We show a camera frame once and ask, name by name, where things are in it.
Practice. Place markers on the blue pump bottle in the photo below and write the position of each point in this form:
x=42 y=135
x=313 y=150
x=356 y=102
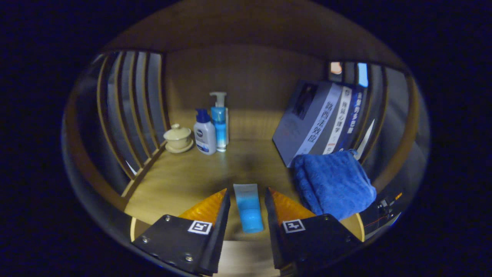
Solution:
x=220 y=127

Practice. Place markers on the wooden cabinet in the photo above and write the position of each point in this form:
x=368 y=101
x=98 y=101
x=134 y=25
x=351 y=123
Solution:
x=246 y=77

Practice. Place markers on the white spine book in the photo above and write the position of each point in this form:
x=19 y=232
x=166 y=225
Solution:
x=340 y=119

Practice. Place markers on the blue and white tube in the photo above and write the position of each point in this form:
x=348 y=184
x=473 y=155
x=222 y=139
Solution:
x=248 y=209

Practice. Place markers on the blue folded towel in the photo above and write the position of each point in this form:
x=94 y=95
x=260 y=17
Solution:
x=330 y=184

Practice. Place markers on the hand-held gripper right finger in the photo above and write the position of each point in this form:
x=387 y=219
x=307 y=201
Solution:
x=273 y=227

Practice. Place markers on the wooden countertop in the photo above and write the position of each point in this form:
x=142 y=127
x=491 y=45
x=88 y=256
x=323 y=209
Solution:
x=215 y=169

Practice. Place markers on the grey book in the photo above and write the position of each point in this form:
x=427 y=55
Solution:
x=300 y=123

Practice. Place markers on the white bottle with blue cap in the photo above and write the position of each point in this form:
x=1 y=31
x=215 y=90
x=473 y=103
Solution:
x=205 y=136

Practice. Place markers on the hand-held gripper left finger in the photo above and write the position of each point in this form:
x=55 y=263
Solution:
x=219 y=231

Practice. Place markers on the beige lidded teacup with saucer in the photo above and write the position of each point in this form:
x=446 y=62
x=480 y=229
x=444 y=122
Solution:
x=177 y=137

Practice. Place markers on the dark blue book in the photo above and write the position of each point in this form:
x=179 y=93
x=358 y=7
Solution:
x=355 y=111

